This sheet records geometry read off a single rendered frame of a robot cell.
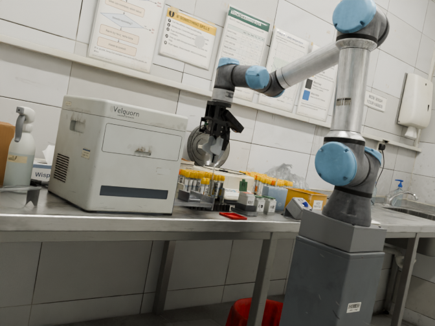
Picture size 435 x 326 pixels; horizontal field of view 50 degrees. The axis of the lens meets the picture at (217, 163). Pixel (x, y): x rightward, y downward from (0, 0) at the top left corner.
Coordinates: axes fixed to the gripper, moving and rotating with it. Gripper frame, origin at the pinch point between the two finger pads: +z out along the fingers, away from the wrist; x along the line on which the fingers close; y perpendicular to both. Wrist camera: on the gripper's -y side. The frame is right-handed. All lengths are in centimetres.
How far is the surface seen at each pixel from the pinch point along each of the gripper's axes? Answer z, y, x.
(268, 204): 13.9, -24.8, 6.5
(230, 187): 11.4, -24.2, -15.2
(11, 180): 15, 65, -9
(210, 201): 13.3, 8.4, 10.6
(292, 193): 9.4, -46.0, 0.0
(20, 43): -28, 57, -47
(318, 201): 11, -53, 9
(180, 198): 13.6, 18.3, 7.5
